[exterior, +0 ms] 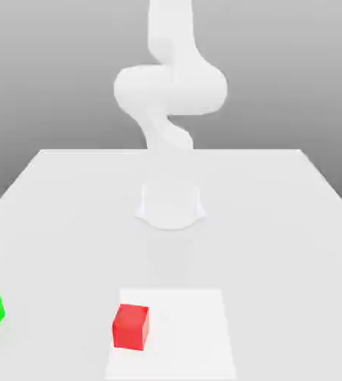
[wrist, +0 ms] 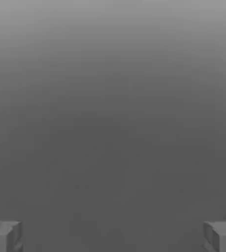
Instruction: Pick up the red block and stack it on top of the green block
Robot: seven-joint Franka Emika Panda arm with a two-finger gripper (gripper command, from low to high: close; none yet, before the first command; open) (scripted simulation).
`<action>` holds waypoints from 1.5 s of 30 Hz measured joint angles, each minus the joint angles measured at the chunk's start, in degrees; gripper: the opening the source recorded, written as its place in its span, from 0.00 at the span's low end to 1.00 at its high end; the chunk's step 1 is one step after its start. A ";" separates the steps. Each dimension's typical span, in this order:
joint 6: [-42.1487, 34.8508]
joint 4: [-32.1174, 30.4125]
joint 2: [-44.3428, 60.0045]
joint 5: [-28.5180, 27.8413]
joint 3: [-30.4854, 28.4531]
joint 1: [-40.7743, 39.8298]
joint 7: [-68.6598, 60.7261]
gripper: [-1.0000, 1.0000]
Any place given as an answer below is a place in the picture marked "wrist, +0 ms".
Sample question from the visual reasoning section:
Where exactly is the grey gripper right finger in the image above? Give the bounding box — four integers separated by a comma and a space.
202, 220, 226, 252

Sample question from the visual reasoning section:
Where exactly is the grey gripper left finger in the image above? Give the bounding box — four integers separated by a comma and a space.
0, 220, 24, 252

